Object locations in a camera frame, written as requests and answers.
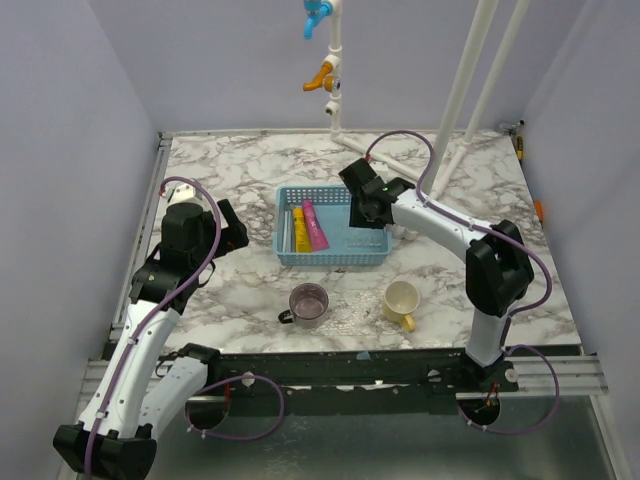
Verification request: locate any blue plastic basket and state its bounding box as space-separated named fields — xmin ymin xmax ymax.
xmin=272 ymin=185 xmax=393 ymax=267

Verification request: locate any pink toothpaste tube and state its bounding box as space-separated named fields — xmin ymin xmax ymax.
xmin=302 ymin=199 xmax=329 ymax=251

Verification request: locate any yellow toothpaste tube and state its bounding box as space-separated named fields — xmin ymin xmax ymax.
xmin=293 ymin=207 xmax=313 ymax=253

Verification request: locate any yellow mug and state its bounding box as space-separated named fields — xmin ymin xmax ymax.
xmin=383 ymin=281 xmax=421 ymax=333

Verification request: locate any purple translucent cup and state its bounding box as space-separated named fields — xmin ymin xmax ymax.
xmin=278 ymin=283 xmax=330 ymax=330

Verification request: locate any clear textured round tray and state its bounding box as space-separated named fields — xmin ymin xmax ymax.
xmin=344 ymin=289 xmax=394 ymax=336

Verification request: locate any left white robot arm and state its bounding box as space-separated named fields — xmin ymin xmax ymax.
xmin=53 ymin=199 xmax=249 ymax=479

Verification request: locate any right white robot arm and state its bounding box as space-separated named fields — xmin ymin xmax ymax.
xmin=339 ymin=158 xmax=534 ymax=392

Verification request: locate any grey toothbrush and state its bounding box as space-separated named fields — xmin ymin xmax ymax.
xmin=282 ymin=209 xmax=291 ymax=253

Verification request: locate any orange tap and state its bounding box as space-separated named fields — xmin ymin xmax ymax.
xmin=302 ymin=61 xmax=341 ymax=93

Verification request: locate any yellow tool in corner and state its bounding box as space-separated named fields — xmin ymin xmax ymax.
xmin=514 ymin=120 xmax=525 ymax=162

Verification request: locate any blue tap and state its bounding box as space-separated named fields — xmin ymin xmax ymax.
xmin=303 ymin=0 xmax=333 ymax=40

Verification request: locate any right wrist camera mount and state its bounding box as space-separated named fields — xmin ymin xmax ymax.
xmin=369 ymin=160 xmax=389 ymax=178

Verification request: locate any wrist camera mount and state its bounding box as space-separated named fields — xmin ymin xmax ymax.
xmin=160 ymin=182 xmax=202 ymax=206
xmin=369 ymin=160 xmax=389 ymax=178

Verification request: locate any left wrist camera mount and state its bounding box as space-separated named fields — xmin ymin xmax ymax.
xmin=160 ymin=182 xmax=202 ymax=206

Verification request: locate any white pvc pipe frame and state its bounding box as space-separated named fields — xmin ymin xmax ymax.
xmin=321 ymin=1 xmax=529 ymax=199

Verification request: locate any orange clamp on wall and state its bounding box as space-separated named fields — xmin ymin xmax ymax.
xmin=534 ymin=200 xmax=545 ymax=223

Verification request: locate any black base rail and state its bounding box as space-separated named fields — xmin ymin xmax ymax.
xmin=171 ymin=343 xmax=518 ymax=417

